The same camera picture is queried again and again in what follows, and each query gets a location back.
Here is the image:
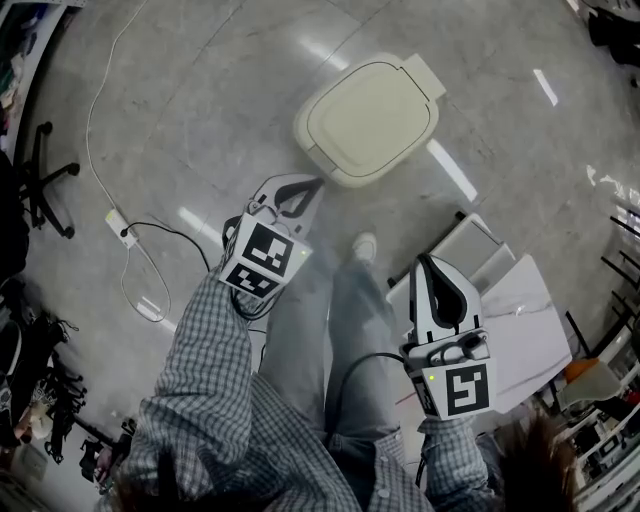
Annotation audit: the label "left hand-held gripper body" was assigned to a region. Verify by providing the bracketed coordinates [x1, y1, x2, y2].
[218, 197, 315, 304]

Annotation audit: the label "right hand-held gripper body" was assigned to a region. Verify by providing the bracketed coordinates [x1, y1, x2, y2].
[399, 327, 497, 421]

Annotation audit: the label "cream lidded trash bin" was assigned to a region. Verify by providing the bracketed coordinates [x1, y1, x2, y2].
[293, 52, 448, 190]

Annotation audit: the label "white marble table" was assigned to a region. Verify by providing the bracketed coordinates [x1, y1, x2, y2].
[469, 253, 574, 415]

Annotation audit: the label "person's right white shoe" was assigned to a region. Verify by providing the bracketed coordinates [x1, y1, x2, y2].
[351, 232, 378, 265]

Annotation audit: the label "person's blue jeans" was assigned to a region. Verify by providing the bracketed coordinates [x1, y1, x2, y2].
[257, 257, 404, 451]

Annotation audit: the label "orange item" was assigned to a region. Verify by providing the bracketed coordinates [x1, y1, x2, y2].
[564, 357, 601, 382]

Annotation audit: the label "white power strip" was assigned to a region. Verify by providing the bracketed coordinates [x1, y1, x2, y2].
[103, 209, 139, 250]

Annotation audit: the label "person's plaid shirt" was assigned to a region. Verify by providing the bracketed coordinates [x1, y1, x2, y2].
[99, 272, 501, 512]

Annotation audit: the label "black office chair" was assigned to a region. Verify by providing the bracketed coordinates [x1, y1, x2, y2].
[14, 121, 81, 240]

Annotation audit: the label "white metal shelving unit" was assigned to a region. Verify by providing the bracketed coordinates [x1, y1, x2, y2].
[0, 0, 69, 166]

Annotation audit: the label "black plugged-in cable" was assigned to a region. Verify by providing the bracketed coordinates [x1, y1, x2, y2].
[122, 221, 211, 274]

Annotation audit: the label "white power cable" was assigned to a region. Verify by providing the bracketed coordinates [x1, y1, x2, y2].
[86, 0, 174, 324]

